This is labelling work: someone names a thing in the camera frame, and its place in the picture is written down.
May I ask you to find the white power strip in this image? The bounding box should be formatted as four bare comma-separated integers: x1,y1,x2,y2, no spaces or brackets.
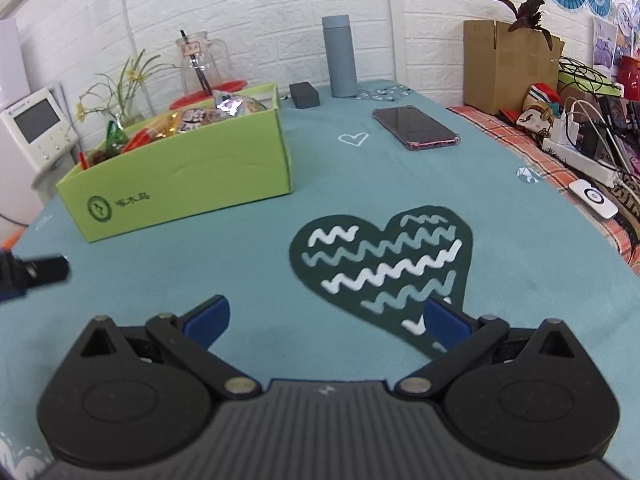
542,137,621,189

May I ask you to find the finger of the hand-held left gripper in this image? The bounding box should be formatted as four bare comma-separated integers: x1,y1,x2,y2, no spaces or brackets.
0,249,71,305

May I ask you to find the plaid cloth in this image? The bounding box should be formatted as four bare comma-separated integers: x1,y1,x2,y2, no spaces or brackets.
446,105,640,277

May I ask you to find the yellow flower plant in vase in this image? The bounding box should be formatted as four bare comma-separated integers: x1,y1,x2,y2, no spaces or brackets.
75,50,179,128

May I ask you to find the brown cardboard box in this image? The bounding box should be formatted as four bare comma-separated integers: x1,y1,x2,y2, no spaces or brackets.
462,19,566,116

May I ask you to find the small black box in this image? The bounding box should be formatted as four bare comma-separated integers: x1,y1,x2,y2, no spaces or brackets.
289,81,321,110

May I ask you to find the smartphone in clear case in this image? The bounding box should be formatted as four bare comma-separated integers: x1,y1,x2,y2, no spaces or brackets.
372,105,460,152

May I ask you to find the green black patterned cushion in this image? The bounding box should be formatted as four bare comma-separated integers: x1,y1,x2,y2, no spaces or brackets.
557,56,624,96

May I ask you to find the green cardboard box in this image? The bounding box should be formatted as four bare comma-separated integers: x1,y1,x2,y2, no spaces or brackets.
56,82,293,243

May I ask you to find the glass pitcher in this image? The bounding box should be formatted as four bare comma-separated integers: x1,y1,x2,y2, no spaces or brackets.
175,30,234,97

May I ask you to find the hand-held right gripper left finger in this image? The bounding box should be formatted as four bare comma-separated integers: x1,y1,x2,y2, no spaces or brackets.
80,295,263,401

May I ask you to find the pile of snack packets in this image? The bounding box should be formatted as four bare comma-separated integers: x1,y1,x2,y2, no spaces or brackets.
77,90,273,168

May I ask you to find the red plastic basket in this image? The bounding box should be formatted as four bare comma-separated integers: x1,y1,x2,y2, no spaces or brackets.
169,80,249,111

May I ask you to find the white appliance with screen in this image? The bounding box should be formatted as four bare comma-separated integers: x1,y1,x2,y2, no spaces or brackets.
0,87,82,221

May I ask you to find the striped sock doll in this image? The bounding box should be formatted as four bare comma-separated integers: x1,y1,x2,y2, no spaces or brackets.
520,82,564,134

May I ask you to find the wall photo print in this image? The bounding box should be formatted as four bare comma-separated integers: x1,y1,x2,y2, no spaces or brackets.
593,17,621,69

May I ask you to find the dark purple plant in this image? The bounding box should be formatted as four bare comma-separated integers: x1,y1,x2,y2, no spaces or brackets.
491,0,554,47

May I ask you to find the grey blue bottle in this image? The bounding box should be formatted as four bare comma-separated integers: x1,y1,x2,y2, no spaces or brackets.
321,15,359,99

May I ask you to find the white wireless charger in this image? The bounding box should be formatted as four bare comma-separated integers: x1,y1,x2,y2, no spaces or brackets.
568,180,620,220

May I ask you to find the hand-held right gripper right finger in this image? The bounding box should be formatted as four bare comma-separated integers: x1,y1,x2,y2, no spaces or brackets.
395,296,576,401

